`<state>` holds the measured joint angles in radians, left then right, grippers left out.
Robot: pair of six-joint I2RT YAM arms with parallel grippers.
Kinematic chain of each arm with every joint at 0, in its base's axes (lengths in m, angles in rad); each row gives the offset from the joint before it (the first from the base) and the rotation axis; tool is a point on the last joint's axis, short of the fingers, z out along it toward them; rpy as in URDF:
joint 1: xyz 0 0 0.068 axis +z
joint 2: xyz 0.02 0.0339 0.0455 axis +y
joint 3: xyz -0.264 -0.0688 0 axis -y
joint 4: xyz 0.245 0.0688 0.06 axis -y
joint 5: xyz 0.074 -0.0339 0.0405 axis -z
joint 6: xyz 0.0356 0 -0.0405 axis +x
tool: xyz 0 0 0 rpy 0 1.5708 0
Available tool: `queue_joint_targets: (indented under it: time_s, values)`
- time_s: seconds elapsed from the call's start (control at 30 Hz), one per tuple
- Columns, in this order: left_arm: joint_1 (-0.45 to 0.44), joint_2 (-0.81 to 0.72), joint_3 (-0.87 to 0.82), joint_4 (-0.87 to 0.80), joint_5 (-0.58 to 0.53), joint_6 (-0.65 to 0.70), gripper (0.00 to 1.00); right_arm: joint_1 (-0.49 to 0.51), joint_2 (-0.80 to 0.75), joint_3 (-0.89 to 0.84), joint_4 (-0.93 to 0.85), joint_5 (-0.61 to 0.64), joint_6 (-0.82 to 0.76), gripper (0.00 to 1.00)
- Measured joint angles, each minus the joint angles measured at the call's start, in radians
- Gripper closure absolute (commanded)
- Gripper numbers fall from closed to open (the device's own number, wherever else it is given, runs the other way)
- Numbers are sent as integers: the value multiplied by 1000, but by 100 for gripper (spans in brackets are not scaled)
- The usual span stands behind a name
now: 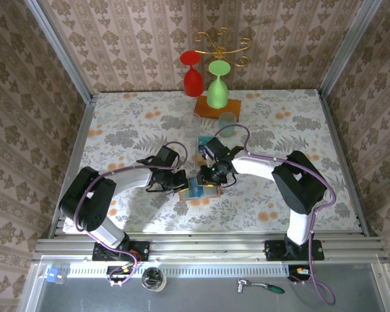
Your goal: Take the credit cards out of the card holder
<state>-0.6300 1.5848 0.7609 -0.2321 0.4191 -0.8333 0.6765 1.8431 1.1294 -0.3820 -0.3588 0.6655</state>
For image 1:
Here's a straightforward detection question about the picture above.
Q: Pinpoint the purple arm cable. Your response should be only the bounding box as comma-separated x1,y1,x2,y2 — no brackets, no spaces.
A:
214,124,338,308
73,141,189,289

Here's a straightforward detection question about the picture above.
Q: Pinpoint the green wine glass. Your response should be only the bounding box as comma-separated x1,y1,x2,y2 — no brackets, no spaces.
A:
206,60,231,110

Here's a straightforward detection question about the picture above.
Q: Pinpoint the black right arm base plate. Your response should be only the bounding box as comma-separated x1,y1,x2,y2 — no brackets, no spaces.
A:
264,239,325,262

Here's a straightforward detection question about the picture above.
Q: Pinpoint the white slotted cable duct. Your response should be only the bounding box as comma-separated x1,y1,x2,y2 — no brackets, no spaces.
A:
66,265,290,279

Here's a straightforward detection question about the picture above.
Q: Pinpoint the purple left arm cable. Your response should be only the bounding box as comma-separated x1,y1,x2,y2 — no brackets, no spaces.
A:
73,141,189,289

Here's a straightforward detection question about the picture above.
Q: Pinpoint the round glass jar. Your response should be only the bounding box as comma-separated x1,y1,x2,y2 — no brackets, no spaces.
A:
140,266,168,293

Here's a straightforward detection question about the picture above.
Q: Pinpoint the frosted teal tumbler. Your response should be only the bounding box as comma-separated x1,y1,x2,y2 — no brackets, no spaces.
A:
218,111,238,138

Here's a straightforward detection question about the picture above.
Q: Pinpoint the orange wooden rack base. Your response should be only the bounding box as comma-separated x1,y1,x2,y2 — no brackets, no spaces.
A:
193,95,242,123

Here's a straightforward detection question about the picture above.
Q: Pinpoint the teal blue credit card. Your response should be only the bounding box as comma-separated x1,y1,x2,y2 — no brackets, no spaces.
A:
187,176,207,190

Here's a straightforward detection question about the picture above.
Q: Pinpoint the gold wire glass rack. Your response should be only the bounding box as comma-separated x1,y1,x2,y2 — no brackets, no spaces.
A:
192,27,253,68

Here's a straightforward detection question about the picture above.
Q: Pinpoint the pink leather card holder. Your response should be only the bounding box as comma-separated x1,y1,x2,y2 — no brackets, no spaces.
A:
177,183,222,202

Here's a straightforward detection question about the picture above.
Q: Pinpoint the red wine glass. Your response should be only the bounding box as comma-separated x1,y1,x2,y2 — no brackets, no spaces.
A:
179,50,205,98

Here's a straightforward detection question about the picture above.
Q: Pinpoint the teal green credit card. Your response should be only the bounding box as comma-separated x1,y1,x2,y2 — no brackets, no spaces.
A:
197,135,222,146

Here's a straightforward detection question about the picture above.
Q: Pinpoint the green handled ratchet wrench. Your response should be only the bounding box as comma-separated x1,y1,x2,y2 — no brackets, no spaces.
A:
236,278,285,294

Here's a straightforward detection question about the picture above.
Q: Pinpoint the blue plastic connector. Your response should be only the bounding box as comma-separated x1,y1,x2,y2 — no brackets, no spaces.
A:
46,266,68,284

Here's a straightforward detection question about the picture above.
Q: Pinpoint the floral table cover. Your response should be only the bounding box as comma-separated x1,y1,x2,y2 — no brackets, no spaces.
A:
62,89,361,233

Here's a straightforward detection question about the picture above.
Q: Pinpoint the clear acrylic tray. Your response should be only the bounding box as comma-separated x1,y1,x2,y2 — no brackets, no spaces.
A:
192,133,222,167

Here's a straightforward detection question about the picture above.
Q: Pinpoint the aluminium table side rail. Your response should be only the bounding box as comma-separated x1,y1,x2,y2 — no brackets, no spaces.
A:
318,90,370,235
47,93,98,240

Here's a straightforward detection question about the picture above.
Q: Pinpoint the aluminium mounting rail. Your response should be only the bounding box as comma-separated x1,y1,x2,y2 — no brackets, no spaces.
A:
34,236,387,263

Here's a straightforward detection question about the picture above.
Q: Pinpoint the aluminium frame post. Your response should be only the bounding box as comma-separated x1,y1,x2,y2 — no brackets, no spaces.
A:
24,0,98,105
318,0,383,95

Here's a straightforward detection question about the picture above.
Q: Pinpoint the clear glass tumbler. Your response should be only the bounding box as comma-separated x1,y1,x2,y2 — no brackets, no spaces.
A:
181,112,202,139

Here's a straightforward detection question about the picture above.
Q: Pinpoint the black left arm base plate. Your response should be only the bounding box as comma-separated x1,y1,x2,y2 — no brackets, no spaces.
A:
91,240,150,263

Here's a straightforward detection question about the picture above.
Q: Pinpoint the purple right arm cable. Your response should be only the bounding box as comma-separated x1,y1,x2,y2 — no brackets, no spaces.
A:
214,124,338,308

